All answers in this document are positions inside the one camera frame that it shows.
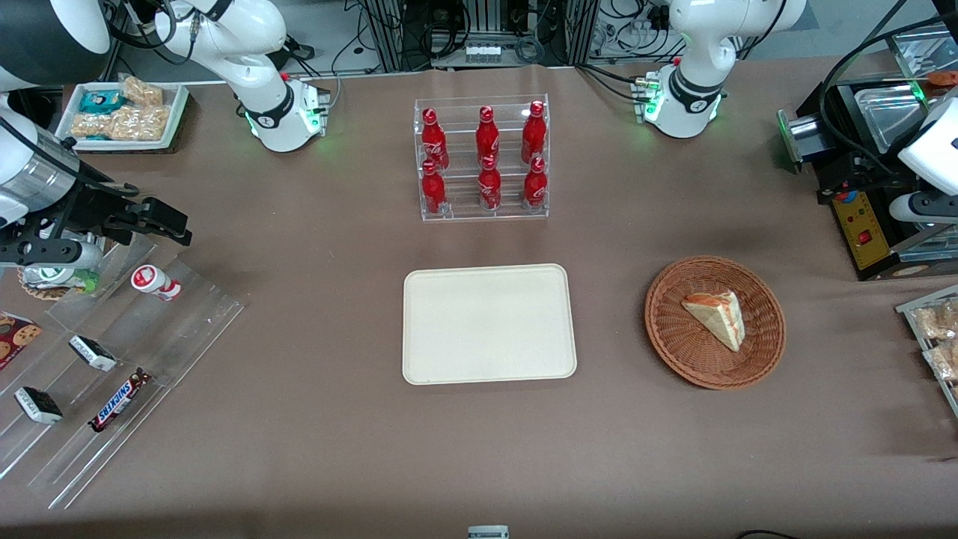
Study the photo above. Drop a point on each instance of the white yogurt bottle red cap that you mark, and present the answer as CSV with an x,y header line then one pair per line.
x,y
153,281

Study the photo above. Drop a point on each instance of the teal snack packet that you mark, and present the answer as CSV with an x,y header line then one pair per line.
x,y
99,101

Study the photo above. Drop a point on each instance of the small wicker coaster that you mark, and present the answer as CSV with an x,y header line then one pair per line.
x,y
37,293

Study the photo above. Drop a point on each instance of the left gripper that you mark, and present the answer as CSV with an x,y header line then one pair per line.
x,y
890,166

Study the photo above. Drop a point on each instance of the clear wrapped snack pack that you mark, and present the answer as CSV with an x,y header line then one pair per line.
x,y
939,322
944,361

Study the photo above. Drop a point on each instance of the clear acrylic stepped display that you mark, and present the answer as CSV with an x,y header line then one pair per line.
x,y
172,352

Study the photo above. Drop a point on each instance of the red cookie package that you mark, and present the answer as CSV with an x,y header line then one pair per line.
x,y
19,338

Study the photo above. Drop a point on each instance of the beige plastic tray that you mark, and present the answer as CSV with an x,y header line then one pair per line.
x,y
486,322

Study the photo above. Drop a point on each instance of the flat peanut brittle pack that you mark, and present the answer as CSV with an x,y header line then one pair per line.
x,y
90,125

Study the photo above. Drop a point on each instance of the white rectangular snack tray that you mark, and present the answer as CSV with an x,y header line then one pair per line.
x,y
176,112

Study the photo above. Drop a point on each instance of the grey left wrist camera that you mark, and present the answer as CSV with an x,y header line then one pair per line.
x,y
924,207

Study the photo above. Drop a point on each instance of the orange food piece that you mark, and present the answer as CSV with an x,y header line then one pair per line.
x,y
943,76

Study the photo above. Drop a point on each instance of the grey white device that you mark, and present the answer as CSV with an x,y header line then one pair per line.
x,y
488,532

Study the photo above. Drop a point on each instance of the small peanut brittle pack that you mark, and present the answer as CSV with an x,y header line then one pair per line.
x,y
142,91

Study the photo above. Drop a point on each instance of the triangular sandwich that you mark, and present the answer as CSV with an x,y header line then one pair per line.
x,y
718,318

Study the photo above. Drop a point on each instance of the steel food pan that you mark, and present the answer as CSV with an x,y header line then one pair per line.
x,y
891,112

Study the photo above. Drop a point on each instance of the aluminium equipment frame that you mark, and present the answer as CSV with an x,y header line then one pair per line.
x,y
389,34

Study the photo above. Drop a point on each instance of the white power strip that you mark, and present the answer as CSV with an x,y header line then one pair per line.
x,y
483,54

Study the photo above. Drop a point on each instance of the black food warmer machine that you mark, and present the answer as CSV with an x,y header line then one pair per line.
x,y
868,239

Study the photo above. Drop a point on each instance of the grey tray with snacks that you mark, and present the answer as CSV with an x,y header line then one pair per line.
x,y
909,311

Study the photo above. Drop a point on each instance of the red cola bottle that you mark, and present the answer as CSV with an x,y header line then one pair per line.
x,y
489,187
434,138
535,186
433,191
534,135
487,135

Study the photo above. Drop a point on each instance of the black white chocolate bar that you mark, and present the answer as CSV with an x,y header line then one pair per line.
x,y
93,353
37,405

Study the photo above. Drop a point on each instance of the clear acrylic bottle rack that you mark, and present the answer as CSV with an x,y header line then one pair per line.
x,y
483,213

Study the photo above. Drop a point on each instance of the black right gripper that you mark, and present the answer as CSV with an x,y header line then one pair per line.
x,y
84,208

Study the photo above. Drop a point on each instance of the brown snickers bar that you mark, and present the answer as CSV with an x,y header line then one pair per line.
x,y
120,400

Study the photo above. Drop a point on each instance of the green white cup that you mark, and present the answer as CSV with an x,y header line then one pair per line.
x,y
60,278

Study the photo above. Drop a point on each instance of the brown wicker basket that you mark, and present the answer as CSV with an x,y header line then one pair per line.
x,y
673,344

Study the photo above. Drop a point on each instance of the large peanut brittle pack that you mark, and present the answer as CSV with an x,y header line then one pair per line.
x,y
141,123

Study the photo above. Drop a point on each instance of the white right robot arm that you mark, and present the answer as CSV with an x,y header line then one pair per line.
x,y
251,41

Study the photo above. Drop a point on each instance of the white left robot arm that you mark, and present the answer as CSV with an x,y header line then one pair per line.
x,y
700,52

